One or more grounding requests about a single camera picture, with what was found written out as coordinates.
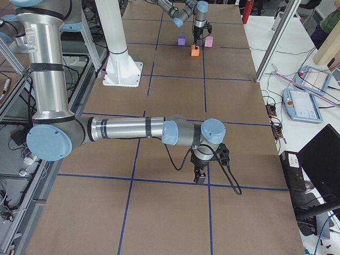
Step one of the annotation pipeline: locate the teach pendant far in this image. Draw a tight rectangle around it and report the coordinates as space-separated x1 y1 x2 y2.
294 65 331 96

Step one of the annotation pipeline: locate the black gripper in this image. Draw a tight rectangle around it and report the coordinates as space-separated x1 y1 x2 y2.
193 25 204 49
190 152 212 184

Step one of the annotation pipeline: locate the purple foam block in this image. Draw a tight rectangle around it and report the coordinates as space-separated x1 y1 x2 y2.
177 35 186 46

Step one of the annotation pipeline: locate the aluminium side frame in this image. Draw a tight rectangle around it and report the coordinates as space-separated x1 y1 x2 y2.
0 10 104 255

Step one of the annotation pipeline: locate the teach pendant near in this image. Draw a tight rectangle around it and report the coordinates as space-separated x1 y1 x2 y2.
283 88 323 124

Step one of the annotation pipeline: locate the aluminium frame post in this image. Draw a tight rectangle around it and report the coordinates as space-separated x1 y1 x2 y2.
254 0 301 82

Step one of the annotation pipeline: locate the pink foam block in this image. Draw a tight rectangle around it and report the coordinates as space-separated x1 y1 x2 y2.
204 36 214 48

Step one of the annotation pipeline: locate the seated person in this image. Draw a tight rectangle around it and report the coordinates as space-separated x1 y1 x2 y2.
310 1 339 49

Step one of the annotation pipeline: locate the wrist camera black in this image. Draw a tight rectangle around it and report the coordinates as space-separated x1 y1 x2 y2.
216 143 230 166
203 21 213 34

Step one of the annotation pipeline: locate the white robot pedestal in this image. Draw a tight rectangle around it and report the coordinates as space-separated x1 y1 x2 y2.
95 0 143 88

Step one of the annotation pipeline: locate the black computer box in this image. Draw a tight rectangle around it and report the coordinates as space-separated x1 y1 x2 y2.
279 151 307 192

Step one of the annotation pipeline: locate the red cylinder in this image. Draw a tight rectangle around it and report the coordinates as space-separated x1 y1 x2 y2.
242 0 254 24

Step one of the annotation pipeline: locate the orange foam block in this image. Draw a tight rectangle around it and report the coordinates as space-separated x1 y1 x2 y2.
191 45 200 57

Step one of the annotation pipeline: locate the teach pendant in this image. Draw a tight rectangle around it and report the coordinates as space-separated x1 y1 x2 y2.
294 65 331 96
283 88 323 124

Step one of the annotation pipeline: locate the black monitor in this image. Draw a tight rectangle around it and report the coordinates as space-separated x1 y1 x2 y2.
297 124 339 199

